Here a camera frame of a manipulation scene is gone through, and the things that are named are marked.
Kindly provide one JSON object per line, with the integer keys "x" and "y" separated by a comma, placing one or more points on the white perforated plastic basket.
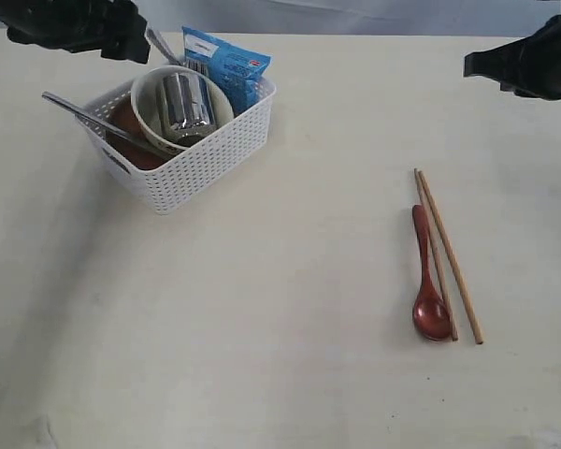
{"x": 168, "y": 186}

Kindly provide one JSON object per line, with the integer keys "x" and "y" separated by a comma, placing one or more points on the shiny steel cup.
{"x": 185, "y": 109}

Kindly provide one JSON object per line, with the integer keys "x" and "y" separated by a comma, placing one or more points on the silver metal spoon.
{"x": 158, "y": 42}

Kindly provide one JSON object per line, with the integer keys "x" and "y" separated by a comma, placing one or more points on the silver metal knife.
{"x": 113, "y": 129}

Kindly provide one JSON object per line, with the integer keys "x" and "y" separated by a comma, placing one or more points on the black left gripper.
{"x": 115, "y": 28}

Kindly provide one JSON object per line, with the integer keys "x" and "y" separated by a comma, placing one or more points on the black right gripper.
{"x": 534, "y": 63}

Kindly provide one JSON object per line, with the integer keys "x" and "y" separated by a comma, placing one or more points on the cream ceramic bowl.
{"x": 145, "y": 107}

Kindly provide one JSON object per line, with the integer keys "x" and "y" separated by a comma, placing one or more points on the red-brown wooden spoon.
{"x": 429, "y": 313}

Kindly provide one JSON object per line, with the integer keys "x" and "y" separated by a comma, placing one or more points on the blue snack packet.
{"x": 234, "y": 70}

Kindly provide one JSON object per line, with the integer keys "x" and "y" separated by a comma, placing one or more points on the wooden chopstick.
{"x": 435, "y": 262}
{"x": 457, "y": 273}

